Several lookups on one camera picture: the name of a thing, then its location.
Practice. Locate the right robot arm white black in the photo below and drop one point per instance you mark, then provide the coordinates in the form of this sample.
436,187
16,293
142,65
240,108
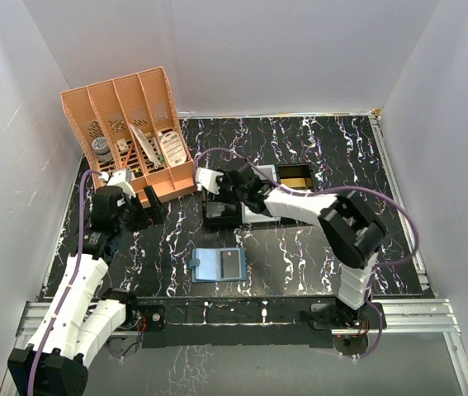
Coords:
352,229

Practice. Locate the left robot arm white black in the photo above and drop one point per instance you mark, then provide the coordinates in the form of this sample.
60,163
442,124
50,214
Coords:
56,359

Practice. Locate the black VIP credit card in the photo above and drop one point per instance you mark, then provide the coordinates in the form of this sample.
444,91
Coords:
230,265

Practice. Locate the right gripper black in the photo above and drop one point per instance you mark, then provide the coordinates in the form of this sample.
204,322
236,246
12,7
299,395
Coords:
225,191

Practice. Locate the white plastic bin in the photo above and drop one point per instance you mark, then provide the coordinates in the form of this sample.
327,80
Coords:
249,217

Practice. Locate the orange pencil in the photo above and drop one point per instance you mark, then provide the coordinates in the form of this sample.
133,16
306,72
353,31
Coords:
127,155

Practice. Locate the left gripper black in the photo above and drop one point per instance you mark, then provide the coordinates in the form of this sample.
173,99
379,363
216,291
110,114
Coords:
144,210

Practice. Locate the roll of tape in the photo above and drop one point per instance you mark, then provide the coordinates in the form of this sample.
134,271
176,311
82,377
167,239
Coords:
102,150

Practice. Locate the gold box in tray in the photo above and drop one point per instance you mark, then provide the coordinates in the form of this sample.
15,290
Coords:
297,183

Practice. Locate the black tray right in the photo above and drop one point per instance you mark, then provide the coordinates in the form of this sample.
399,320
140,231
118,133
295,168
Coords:
297,176

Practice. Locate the white paper packet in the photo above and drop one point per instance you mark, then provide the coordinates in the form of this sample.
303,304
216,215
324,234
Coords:
146,146

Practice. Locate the black tray left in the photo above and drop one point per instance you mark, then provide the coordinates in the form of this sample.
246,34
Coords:
218,215

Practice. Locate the white labelled blister pack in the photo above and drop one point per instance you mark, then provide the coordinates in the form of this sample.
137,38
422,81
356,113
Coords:
173,148

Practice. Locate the small white eraser box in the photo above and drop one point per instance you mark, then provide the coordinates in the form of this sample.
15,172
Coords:
122,145

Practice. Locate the orange plastic file organizer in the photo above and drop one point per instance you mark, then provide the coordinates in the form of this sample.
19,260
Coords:
107,108

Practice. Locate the blue leather card holder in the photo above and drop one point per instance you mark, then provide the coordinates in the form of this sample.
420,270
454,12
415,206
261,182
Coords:
205,265

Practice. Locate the black tray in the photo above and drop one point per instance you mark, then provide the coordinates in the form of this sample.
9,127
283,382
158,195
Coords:
297,176
218,215

